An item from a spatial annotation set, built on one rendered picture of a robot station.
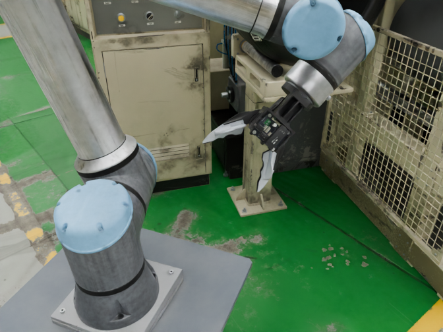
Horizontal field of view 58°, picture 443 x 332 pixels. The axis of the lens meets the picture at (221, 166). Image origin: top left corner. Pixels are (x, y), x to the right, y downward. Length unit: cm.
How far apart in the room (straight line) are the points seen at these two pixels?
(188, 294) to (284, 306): 82
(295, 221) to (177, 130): 79
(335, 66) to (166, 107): 142
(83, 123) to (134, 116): 124
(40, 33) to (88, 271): 45
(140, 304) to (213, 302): 18
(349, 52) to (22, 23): 58
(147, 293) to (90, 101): 42
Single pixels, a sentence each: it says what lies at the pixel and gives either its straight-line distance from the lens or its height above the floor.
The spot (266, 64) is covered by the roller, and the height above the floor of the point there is 91.
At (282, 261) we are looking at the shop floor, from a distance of 195.
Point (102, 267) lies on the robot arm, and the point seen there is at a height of 80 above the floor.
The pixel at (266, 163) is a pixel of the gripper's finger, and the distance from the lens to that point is 81.
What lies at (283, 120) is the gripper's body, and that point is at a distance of 75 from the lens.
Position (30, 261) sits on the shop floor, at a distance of 212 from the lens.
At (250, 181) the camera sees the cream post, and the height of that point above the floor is 17.
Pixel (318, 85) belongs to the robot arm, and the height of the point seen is 111.
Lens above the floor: 137
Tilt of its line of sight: 32 degrees down
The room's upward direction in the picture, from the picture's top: straight up
